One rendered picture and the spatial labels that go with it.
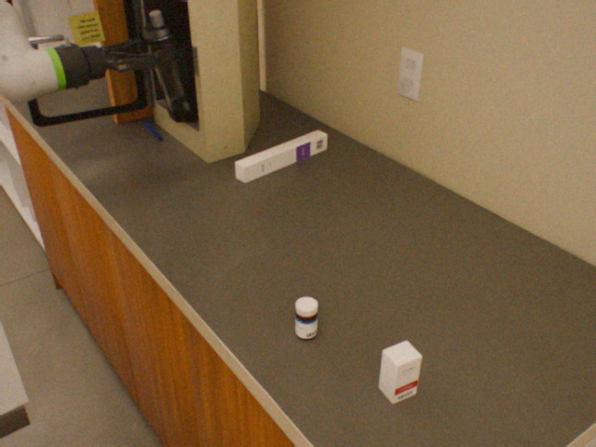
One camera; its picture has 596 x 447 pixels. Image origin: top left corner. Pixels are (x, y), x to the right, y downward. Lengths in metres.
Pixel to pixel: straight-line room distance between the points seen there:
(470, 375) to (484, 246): 0.37
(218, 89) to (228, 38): 0.12
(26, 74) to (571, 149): 1.11
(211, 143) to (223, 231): 0.33
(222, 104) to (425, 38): 0.50
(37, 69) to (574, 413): 1.20
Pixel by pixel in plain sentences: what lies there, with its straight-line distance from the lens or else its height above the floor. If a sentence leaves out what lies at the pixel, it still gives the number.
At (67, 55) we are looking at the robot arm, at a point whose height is 1.24.
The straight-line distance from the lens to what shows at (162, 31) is 1.53.
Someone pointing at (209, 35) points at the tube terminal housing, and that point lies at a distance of 1.47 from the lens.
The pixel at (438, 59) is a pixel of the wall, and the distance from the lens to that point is 1.47.
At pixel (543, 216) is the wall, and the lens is 1.39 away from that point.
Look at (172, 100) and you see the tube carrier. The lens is 1.60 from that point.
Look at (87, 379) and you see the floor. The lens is 2.37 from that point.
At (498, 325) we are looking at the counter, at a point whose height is 0.94.
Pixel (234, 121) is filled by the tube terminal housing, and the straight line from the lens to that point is 1.57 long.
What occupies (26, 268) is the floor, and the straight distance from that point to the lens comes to 2.99.
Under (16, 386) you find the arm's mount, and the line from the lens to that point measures 0.99.
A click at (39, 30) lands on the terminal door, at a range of 1.70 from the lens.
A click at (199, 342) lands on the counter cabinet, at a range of 1.24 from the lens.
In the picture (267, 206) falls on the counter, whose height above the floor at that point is 0.94.
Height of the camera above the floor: 1.65
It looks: 34 degrees down
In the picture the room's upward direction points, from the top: straight up
